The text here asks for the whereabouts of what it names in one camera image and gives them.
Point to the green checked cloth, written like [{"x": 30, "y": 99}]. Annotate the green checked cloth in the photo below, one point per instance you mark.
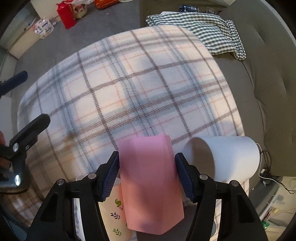
[{"x": 218, "y": 35}]

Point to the white bottle pack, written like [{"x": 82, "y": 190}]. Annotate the white bottle pack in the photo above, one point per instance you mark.
[{"x": 43, "y": 28}]

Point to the red shopping bag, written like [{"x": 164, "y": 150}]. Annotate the red shopping bag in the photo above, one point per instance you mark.
[{"x": 102, "y": 4}]

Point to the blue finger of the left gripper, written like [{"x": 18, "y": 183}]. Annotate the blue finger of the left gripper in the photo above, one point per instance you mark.
[{"x": 13, "y": 82}]

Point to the white floral paper cup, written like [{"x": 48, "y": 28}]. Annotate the white floral paper cup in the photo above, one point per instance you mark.
[{"x": 113, "y": 214}]

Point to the pink hexagonal cup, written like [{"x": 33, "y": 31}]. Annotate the pink hexagonal cup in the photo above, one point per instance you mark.
[{"x": 150, "y": 185}]

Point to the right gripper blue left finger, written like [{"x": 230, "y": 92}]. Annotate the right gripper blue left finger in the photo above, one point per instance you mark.
[{"x": 108, "y": 174}]

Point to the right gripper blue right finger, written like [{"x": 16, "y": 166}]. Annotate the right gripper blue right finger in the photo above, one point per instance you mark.
[{"x": 185, "y": 175}]

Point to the plaid blanket table cover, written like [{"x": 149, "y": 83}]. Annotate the plaid blanket table cover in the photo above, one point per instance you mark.
[{"x": 144, "y": 82}]

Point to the green glass bottle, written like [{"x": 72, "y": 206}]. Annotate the green glass bottle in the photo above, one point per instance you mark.
[{"x": 265, "y": 224}]

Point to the white plastic cup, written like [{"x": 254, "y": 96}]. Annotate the white plastic cup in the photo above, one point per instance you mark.
[{"x": 223, "y": 158}]

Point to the cream storage cabinet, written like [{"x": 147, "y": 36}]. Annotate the cream storage cabinet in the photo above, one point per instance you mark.
[{"x": 19, "y": 35}]

